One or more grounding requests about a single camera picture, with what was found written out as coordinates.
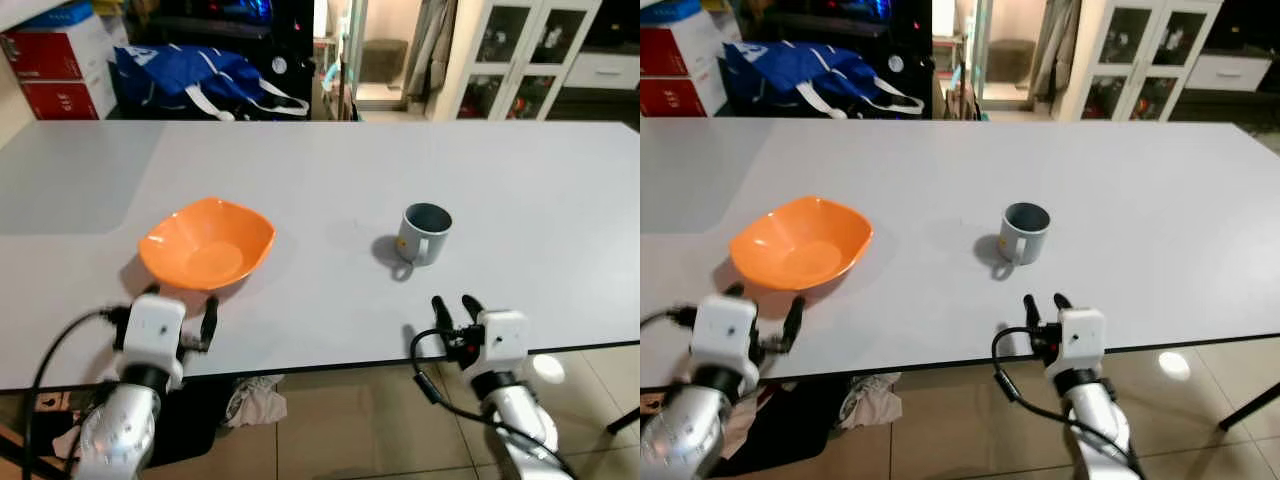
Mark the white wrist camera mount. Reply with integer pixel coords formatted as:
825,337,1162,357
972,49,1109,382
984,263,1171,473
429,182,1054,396
125,295,188,389
692,296,761,391
480,310,529,374
1058,308,1107,372

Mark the white glass-door cabinet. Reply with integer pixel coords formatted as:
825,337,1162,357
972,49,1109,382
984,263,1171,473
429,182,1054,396
1055,0,1227,123
430,0,602,123

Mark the orange plastic bowl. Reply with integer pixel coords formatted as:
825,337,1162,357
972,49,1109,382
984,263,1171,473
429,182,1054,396
729,196,874,292
138,197,276,292

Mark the white drawer unit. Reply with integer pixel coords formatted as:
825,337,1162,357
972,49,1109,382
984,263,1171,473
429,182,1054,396
1183,52,1277,94
560,50,641,92

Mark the red and white carton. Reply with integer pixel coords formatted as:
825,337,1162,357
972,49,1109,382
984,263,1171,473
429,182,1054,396
640,15,729,80
0,12,117,82

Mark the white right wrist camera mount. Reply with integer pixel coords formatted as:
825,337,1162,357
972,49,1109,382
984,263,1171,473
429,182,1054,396
1058,308,1107,372
480,310,529,374

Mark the black shelf unit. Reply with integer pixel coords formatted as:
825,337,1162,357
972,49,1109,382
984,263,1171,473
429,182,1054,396
765,0,937,97
150,0,317,101

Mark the grey hanging garment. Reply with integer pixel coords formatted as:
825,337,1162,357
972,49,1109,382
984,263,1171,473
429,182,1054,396
405,0,460,101
1030,0,1083,101

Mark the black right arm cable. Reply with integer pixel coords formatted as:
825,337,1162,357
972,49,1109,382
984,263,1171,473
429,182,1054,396
409,327,578,480
991,327,1147,480

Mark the black cloth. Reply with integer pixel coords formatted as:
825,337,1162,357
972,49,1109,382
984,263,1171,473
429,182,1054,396
715,378,853,479
148,375,243,469

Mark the blue bag with white straps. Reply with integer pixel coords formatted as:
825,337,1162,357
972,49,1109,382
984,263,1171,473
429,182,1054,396
722,40,926,120
112,43,311,122

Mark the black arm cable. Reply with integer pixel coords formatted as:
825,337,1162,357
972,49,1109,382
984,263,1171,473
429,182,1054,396
409,327,578,480
640,306,697,331
991,327,1147,480
22,306,128,480

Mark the red carton with white print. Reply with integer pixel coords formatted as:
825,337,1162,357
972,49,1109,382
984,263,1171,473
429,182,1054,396
640,75,730,119
20,75,120,121

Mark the blue flat box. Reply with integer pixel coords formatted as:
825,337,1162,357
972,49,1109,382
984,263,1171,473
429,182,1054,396
640,0,707,24
18,0,97,30

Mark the white crumpled cloth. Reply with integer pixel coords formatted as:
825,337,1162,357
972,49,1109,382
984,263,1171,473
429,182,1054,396
840,372,904,430
225,375,289,430

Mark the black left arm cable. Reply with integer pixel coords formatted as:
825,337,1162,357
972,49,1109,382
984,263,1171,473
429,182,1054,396
640,306,697,331
22,306,128,480

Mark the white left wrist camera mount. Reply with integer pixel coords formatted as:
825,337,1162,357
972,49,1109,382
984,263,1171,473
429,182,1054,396
692,296,761,391
125,295,188,389

